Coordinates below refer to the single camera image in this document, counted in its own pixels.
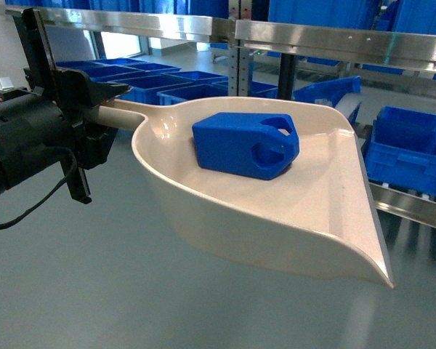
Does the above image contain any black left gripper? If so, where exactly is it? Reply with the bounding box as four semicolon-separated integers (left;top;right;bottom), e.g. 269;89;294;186
6;8;130;204

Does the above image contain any blue plastic block part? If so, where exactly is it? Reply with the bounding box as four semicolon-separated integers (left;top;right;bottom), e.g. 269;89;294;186
192;112;300;180

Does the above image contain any beige plastic dustpan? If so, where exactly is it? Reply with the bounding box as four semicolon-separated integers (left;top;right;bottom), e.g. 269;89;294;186
88;97;393;287

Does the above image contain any stainless steel shelf rack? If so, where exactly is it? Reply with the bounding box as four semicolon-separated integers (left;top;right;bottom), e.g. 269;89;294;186
5;5;436;233

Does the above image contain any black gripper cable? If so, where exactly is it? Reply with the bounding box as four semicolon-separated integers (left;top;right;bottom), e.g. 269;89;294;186
0;146;78;230

